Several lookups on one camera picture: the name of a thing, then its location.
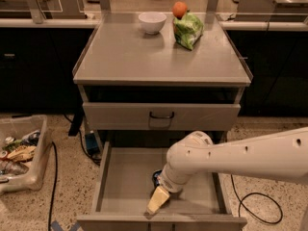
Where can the grey top drawer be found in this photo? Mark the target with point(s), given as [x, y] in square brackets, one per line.
[135, 116]

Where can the blue power adapter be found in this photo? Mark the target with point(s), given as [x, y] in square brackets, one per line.
[91, 144]

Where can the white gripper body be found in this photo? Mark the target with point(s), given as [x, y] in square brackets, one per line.
[167, 183]

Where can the white ceramic bowl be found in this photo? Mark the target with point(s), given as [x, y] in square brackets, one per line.
[152, 22]

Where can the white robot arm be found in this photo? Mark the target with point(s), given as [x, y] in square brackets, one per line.
[282, 156]

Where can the open grey middle drawer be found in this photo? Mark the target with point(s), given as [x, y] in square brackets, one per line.
[124, 188]

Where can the orange fruit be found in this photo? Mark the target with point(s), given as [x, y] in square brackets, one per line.
[179, 9]

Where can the snack items in bin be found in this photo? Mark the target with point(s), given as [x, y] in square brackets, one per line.
[15, 154]

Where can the grey drawer cabinet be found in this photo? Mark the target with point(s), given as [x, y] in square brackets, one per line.
[123, 64]

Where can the blue pepsi can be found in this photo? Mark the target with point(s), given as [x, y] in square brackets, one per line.
[155, 178]

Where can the clear plastic bin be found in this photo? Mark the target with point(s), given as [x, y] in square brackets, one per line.
[19, 127]

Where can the black drawer handle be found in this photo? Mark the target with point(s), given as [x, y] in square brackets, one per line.
[170, 116]

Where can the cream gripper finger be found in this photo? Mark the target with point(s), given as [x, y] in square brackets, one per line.
[157, 200]

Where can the blue tape on floor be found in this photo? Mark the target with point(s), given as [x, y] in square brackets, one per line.
[56, 226]

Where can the green chip bag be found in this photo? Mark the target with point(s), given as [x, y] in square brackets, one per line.
[187, 30]

